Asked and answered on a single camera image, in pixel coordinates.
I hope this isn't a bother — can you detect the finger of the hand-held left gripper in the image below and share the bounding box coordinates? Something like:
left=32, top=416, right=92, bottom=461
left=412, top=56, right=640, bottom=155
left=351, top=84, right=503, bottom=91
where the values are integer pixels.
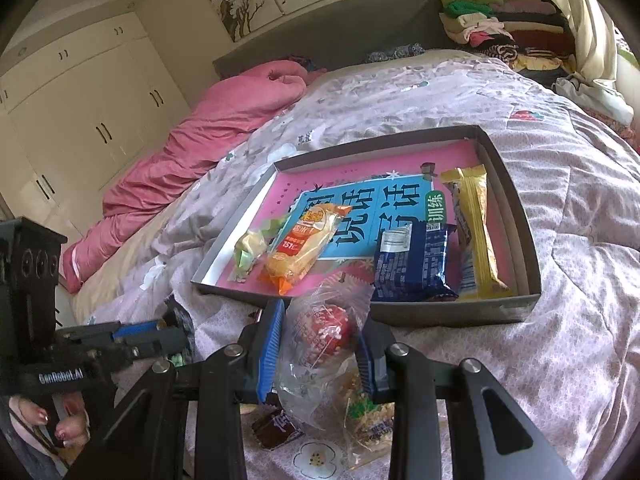
left=55, top=305, right=196, bottom=348
left=92, top=344, right=193, bottom=371

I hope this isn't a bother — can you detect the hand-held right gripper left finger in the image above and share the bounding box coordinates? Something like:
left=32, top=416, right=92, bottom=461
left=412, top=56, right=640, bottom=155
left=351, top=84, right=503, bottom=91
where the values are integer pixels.
left=65, top=299, right=287, bottom=480

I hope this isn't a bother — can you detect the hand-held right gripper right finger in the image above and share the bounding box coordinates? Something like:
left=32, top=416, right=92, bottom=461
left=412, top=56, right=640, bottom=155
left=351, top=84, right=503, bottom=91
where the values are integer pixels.
left=354, top=317, right=576, bottom=480

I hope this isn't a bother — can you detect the cartoon noodle snack packet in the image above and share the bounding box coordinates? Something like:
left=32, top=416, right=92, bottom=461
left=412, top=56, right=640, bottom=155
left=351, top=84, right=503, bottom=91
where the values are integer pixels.
left=340, top=370, right=401, bottom=468

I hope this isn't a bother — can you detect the clear packet with red ball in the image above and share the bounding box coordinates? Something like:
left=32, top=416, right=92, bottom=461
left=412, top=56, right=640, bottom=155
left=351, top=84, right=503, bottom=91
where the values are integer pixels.
left=272, top=280, right=373, bottom=428

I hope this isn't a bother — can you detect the small brown snack packet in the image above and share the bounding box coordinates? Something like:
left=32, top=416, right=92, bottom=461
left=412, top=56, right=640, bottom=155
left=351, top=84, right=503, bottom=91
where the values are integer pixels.
left=250, top=402, right=306, bottom=451

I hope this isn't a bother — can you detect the green cake packet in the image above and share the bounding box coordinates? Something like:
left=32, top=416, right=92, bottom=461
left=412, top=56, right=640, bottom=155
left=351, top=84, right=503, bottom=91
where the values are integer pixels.
left=232, top=215, right=291, bottom=283

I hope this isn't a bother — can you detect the blue biscuit packet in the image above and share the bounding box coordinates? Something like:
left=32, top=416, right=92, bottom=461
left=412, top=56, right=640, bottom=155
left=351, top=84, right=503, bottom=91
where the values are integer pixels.
left=371, top=222, right=461, bottom=303

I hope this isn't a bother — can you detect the orange rice cracker packet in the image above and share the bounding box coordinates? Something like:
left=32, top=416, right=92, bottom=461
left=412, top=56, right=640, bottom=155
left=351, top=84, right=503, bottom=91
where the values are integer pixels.
left=260, top=202, right=353, bottom=296

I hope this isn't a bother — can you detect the yellow wafer bar packet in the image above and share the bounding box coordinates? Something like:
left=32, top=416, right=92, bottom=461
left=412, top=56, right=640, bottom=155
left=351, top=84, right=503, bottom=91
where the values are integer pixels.
left=440, top=164, right=516, bottom=301

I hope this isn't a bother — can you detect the brown cardboard box tray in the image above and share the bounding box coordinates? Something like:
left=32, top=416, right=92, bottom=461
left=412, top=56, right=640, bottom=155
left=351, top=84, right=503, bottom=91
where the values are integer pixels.
left=191, top=125, right=543, bottom=328

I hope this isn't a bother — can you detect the person's left hand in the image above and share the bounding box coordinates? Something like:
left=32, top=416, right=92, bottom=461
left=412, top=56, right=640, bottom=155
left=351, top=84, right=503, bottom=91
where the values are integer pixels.
left=7, top=394, right=93, bottom=463

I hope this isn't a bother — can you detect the beige bed sheet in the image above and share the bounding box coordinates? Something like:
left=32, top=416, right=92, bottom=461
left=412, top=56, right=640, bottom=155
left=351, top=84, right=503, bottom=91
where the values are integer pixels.
left=72, top=195, right=211, bottom=321

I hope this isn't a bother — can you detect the cream wardrobe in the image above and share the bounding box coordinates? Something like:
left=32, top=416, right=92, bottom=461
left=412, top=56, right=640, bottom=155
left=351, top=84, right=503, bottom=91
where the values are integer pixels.
left=0, top=10, right=193, bottom=241

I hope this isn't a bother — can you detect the pink book with blue label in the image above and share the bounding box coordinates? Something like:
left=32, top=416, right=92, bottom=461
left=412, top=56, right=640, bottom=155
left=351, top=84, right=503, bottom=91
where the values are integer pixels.
left=215, top=140, right=516, bottom=306

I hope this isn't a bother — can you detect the pink duvet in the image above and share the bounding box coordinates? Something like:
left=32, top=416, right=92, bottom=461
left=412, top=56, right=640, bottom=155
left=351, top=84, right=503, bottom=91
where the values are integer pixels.
left=60, top=60, right=328, bottom=295

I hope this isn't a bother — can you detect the dark patterned cloth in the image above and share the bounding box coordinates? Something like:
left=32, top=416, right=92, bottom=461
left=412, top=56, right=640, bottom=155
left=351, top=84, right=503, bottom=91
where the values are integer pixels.
left=367, top=42, right=427, bottom=63

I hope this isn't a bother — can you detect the grey headboard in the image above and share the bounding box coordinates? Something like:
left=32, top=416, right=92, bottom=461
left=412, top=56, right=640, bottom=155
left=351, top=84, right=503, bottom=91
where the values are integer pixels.
left=212, top=0, right=451, bottom=78

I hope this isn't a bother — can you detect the white crumpled cloth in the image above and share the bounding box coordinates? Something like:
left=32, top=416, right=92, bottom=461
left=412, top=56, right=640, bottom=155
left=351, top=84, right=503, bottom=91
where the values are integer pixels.
left=552, top=72, right=636, bottom=126

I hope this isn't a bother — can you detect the pile of folded clothes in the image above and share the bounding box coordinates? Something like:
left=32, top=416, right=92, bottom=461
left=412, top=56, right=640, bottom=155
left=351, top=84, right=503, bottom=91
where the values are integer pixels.
left=439, top=0, right=583, bottom=73

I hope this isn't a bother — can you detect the cream curtain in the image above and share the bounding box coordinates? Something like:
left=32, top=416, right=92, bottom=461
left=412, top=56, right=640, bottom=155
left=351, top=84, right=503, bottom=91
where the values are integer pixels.
left=532, top=0, right=621, bottom=86

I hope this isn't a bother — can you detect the tree wall painting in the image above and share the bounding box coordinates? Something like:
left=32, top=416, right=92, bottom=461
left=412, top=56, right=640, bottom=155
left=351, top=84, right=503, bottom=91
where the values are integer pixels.
left=202, top=0, right=416, bottom=43

